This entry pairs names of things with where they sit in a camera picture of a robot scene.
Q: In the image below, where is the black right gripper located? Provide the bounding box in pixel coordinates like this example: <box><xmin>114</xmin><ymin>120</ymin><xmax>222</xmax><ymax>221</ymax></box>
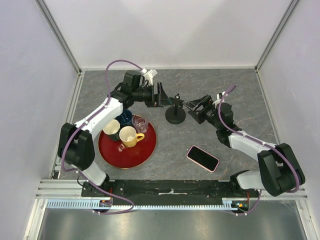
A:
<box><xmin>182</xmin><ymin>94</ymin><xmax>222</xmax><ymax>130</ymax></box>

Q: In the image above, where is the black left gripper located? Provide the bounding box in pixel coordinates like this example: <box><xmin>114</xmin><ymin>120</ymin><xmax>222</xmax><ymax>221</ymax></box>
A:
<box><xmin>132</xmin><ymin>82</ymin><xmax>173</xmax><ymax>108</ymax></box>

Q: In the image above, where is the black phone stand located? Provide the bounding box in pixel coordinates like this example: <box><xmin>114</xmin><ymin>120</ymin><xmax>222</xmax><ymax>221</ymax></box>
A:
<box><xmin>165</xmin><ymin>93</ymin><xmax>186</xmax><ymax>125</ymax></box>

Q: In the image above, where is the phone with pink case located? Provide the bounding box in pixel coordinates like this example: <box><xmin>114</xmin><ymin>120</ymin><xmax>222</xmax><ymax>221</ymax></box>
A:
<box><xmin>186</xmin><ymin>145</ymin><xmax>220</xmax><ymax>173</ymax></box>

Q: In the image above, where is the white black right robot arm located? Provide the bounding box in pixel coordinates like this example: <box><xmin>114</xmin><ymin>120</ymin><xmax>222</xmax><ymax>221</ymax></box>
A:
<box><xmin>184</xmin><ymin>95</ymin><xmax>306</xmax><ymax>197</ymax></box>

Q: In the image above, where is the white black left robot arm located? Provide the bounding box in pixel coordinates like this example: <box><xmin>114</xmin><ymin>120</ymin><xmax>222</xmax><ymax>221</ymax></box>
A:
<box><xmin>57</xmin><ymin>82</ymin><xmax>173</xmax><ymax>197</ymax></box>

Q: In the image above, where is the clear drinking glass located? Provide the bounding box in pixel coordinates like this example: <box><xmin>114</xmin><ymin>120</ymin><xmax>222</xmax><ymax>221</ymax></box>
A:
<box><xmin>132</xmin><ymin>115</ymin><xmax>149</xmax><ymax>134</ymax></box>

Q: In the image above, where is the dark blue mug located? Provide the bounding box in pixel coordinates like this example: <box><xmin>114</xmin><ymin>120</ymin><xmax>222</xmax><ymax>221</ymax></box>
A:
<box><xmin>115</xmin><ymin>109</ymin><xmax>133</xmax><ymax>128</ymax></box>

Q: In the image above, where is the yellow mug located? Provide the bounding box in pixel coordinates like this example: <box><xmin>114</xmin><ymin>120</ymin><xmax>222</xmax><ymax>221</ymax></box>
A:
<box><xmin>119</xmin><ymin>126</ymin><xmax>145</xmax><ymax>148</ymax></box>

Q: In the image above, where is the cream and green mug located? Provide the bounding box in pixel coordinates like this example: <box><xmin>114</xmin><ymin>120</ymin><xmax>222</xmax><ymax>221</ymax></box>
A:
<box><xmin>102</xmin><ymin>119</ymin><xmax>121</xmax><ymax>142</ymax></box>

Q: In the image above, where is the red round tray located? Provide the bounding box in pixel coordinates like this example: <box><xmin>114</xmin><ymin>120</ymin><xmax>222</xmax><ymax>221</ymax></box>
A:
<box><xmin>97</xmin><ymin>123</ymin><xmax>157</xmax><ymax>169</ymax></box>

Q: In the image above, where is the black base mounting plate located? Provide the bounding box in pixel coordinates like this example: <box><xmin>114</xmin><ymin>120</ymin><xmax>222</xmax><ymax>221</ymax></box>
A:
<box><xmin>81</xmin><ymin>178</ymin><xmax>261</xmax><ymax>198</ymax></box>

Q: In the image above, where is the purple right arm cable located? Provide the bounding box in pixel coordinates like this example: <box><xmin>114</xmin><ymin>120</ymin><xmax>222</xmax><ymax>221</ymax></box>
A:
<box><xmin>216</xmin><ymin>84</ymin><xmax>301</xmax><ymax>217</ymax></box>

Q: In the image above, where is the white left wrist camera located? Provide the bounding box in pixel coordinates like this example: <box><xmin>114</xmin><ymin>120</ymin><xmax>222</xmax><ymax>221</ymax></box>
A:
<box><xmin>140</xmin><ymin>68</ymin><xmax>158</xmax><ymax>85</ymax></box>

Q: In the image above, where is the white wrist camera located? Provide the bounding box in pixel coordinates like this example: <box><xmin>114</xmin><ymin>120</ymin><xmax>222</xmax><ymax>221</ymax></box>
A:
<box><xmin>216</xmin><ymin>91</ymin><xmax>225</xmax><ymax>103</ymax></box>
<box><xmin>140</xmin><ymin>68</ymin><xmax>158</xmax><ymax>85</ymax></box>

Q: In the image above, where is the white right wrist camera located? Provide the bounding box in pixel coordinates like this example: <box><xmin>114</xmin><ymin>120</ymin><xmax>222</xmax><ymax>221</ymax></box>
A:
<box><xmin>216</xmin><ymin>91</ymin><xmax>225</xmax><ymax>103</ymax></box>

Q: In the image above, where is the aluminium frame post left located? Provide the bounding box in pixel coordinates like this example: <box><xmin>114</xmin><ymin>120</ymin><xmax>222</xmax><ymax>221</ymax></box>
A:
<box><xmin>35</xmin><ymin>0</ymin><xmax>82</xmax><ymax>75</ymax></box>

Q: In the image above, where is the aluminium frame post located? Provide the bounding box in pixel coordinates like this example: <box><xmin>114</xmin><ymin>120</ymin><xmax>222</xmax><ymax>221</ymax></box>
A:
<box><xmin>35</xmin><ymin>0</ymin><xmax>82</xmax><ymax>75</ymax></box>
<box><xmin>254</xmin><ymin>0</ymin><xmax>300</xmax><ymax>73</ymax></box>

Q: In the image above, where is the aluminium frame post right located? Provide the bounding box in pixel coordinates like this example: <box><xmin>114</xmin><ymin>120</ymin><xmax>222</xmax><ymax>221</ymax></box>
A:
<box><xmin>254</xmin><ymin>0</ymin><xmax>300</xmax><ymax>73</ymax></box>

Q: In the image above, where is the aluminium frame rail front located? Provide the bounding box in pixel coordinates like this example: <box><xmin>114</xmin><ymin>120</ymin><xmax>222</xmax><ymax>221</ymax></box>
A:
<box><xmin>35</xmin><ymin>179</ymin><xmax>308</xmax><ymax>201</ymax></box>

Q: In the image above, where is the light blue cable duct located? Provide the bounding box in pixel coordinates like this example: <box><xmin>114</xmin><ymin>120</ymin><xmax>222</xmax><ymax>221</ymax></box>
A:
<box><xmin>46</xmin><ymin>199</ymin><xmax>239</xmax><ymax>210</ymax></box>

